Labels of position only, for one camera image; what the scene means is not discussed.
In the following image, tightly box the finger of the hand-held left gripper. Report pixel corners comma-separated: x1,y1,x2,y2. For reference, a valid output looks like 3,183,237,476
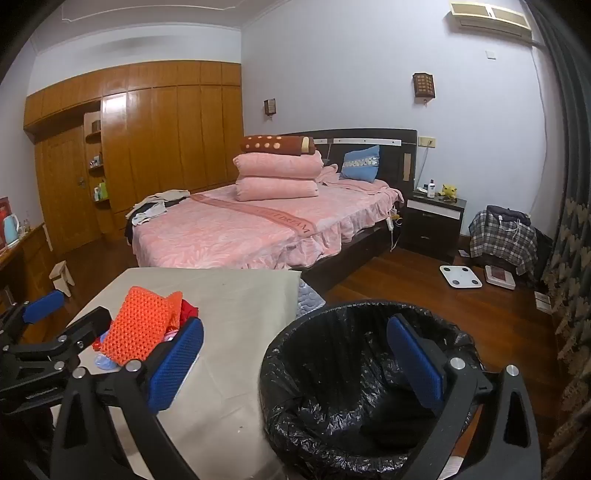
0,290,66,344
7,306,113,371

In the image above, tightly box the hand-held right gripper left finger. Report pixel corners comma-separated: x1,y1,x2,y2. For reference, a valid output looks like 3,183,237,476
51,318,206,480

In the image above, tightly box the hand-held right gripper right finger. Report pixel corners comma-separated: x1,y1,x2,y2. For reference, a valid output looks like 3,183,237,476
387,315,542,480

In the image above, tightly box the orange foam net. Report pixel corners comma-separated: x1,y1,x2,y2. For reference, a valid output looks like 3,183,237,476
99,286,183,367

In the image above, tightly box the trash bin with black bag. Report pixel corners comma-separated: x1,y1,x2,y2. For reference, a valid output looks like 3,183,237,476
259,300,490,472

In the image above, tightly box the small white stool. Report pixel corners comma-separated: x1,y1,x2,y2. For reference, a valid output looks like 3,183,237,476
48,261,75,296

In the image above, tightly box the light blue kettle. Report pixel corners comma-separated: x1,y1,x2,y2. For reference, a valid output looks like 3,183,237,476
2,215,21,247

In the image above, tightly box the white bathroom scale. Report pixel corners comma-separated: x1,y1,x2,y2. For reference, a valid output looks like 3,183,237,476
438,264,483,289

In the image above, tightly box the scale with red centre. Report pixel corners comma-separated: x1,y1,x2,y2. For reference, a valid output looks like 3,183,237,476
484,264,517,291

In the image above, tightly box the grey quilted mat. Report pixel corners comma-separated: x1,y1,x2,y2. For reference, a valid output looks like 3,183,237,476
295,277,326,319

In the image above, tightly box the pile of clothes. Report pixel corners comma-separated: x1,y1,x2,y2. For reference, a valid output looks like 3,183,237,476
124,188,192,234

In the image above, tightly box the dark nightstand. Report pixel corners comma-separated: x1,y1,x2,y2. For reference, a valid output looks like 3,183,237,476
399,190,467,264

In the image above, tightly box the white electric blanket controller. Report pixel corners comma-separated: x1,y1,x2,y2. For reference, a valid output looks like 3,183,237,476
385,210,402,252

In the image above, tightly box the bed with pink bedspread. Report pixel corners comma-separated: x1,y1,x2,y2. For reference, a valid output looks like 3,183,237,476
131,178,404,273

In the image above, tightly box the plaid cloth bag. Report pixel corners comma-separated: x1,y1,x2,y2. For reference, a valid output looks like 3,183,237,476
468,205,539,278

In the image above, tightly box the pink folded quilt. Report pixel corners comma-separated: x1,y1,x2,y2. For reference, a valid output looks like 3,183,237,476
233,150,324,181
235,175,320,202

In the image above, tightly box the wooden wardrobe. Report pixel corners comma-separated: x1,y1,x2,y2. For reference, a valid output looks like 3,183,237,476
23,61,244,252

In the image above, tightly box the blue pillow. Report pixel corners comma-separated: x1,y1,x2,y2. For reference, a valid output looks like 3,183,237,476
339,145,382,182

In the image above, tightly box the brown dotted blanket roll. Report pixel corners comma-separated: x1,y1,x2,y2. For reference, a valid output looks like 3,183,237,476
240,134,319,155

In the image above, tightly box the dark patterned curtain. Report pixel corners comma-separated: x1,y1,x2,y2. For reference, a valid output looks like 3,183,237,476
526,0,591,480

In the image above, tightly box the dark wooden bed frame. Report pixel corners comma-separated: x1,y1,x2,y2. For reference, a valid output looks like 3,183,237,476
295,128,419,291

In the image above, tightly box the wall air conditioner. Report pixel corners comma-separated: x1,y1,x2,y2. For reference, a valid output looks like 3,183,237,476
450,1,534,44

